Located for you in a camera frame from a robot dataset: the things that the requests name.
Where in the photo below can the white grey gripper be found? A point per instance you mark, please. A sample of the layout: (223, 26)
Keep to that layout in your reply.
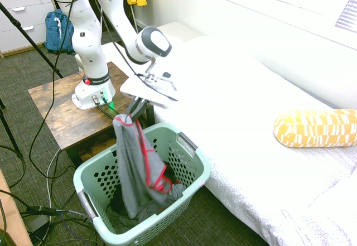
(145, 91)

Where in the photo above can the grey garment with red trim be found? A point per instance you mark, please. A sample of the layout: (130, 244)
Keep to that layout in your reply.
(134, 168)

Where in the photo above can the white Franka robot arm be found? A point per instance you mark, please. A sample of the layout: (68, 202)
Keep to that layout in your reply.
(89, 48)

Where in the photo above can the mint green laundry basket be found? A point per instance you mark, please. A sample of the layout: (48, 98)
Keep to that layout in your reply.
(192, 179)

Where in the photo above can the dark clothes pile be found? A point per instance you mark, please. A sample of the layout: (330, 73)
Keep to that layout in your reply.
(125, 221)

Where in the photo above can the rustic brown wooden table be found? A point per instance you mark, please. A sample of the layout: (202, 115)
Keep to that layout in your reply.
(69, 117)

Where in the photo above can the white bed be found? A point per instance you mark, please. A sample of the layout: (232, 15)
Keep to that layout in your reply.
(237, 117)

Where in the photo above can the blue backpack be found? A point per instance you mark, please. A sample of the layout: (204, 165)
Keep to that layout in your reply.
(54, 36)

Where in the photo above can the white chest of drawers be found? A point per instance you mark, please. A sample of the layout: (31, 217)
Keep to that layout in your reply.
(22, 14)

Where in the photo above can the grey power adapter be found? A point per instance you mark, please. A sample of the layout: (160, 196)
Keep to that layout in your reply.
(38, 223)

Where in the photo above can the light wooden desk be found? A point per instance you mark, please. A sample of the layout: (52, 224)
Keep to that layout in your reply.
(14, 215)

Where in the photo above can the cream upholstered bench cushion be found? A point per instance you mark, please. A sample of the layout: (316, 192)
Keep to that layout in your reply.
(306, 76)

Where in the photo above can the yellow white patterned bolster pillow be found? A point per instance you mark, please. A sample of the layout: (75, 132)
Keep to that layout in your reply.
(318, 129)

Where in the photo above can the white window blind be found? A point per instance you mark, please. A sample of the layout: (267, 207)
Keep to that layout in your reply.
(348, 14)

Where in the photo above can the metal wrist camera bracket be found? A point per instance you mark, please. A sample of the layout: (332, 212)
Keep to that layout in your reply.
(156, 77)

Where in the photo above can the black camera tripod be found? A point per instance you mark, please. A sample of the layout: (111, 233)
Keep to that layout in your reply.
(30, 41)

